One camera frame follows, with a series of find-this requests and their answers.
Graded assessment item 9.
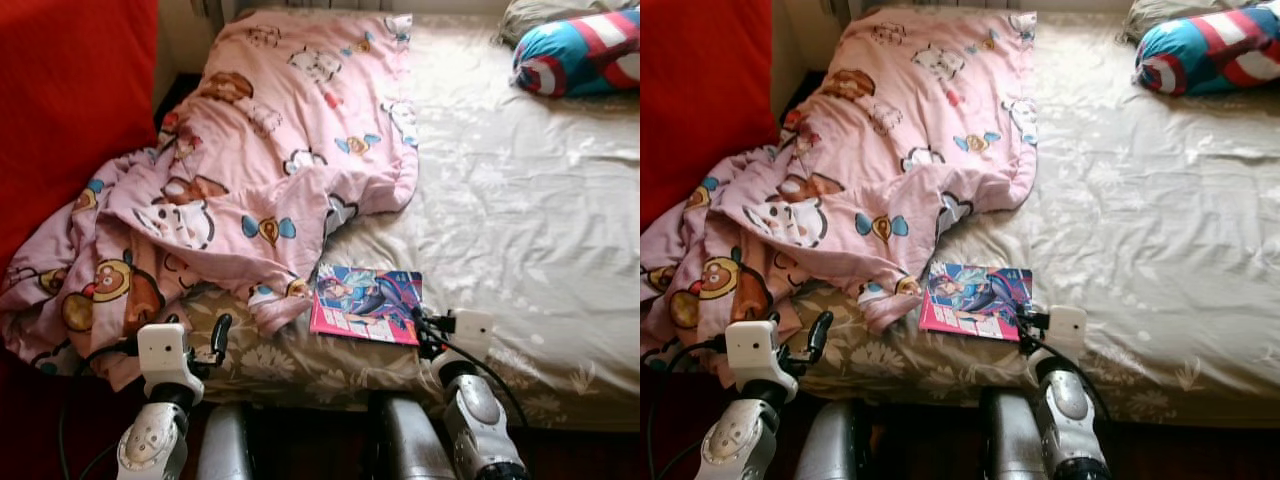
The pink cartoon print blanket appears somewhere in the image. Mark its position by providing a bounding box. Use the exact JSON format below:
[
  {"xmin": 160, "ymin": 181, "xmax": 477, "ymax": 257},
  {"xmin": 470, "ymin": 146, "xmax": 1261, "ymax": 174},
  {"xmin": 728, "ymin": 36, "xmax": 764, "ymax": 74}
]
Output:
[
  {"xmin": 640, "ymin": 8, "xmax": 1039, "ymax": 366},
  {"xmin": 0, "ymin": 8, "xmax": 421, "ymax": 391}
]

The grey pillow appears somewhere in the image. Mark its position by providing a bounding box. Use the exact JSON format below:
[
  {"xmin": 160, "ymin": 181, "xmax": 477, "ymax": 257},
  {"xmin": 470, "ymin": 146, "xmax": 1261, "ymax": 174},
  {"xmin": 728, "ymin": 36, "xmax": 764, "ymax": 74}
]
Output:
[
  {"xmin": 497, "ymin": 0, "xmax": 641, "ymax": 46},
  {"xmin": 1120, "ymin": 0, "xmax": 1251, "ymax": 43}
]

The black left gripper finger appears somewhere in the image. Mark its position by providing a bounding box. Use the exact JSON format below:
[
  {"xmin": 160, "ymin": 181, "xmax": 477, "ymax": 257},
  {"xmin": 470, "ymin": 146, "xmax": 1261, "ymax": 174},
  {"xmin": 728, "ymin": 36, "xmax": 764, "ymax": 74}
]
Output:
[
  {"xmin": 208, "ymin": 313, "xmax": 233, "ymax": 366},
  {"xmin": 806, "ymin": 310, "xmax": 834, "ymax": 366}
]

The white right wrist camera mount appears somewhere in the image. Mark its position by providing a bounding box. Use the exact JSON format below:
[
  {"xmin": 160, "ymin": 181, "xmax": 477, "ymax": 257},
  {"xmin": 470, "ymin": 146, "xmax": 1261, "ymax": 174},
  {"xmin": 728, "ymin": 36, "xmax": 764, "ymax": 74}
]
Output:
[
  {"xmin": 1045, "ymin": 305, "xmax": 1089, "ymax": 363},
  {"xmin": 450, "ymin": 308, "xmax": 496, "ymax": 363}
]

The bed with beige floral sheet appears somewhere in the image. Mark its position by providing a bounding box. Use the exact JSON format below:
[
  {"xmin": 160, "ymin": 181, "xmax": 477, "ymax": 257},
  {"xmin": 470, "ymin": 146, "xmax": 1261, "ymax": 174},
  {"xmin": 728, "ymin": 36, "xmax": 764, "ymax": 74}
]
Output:
[
  {"xmin": 150, "ymin": 5, "xmax": 641, "ymax": 433},
  {"xmin": 785, "ymin": 5, "xmax": 1280, "ymax": 431}
]

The large red pillow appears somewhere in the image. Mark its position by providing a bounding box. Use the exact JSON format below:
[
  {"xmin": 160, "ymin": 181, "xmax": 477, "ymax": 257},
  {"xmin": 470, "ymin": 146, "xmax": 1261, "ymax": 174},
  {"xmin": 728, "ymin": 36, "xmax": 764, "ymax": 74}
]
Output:
[
  {"xmin": 640, "ymin": 0, "xmax": 779, "ymax": 236},
  {"xmin": 0, "ymin": 0, "xmax": 159, "ymax": 271}
]

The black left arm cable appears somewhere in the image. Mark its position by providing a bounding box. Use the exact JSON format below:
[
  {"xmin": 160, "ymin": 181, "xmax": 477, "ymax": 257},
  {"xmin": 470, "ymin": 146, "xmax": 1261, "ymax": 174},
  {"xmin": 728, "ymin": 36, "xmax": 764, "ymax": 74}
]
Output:
[
  {"xmin": 55, "ymin": 340, "xmax": 141, "ymax": 480},
  {"xmin": 645, "ymin": 338, "xmax": 729, "ymax": 480}
]

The silver robot left leg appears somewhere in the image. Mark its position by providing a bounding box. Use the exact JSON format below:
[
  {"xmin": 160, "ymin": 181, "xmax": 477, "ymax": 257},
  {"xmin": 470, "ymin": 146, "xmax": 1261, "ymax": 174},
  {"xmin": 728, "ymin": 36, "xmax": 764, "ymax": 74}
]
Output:
[
  {"xmin": 195, "ymin": 400, "xmax": 256, "ymax": 480},
  {"xmin": 795, "ymin": 400, "xmax": 871, "ymax": 480}
]

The pink and blue comic book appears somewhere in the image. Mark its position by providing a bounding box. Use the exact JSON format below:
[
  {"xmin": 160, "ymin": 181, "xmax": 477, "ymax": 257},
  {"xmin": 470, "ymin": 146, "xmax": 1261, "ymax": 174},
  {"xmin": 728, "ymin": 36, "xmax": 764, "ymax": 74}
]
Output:
[
  {"xmin": 918, "ymin": 262, "xmax": 1034, "ymax": 343},
  {"xmin": 310, "ymin": 264, "xmax": 424, "ymax": 347}
]

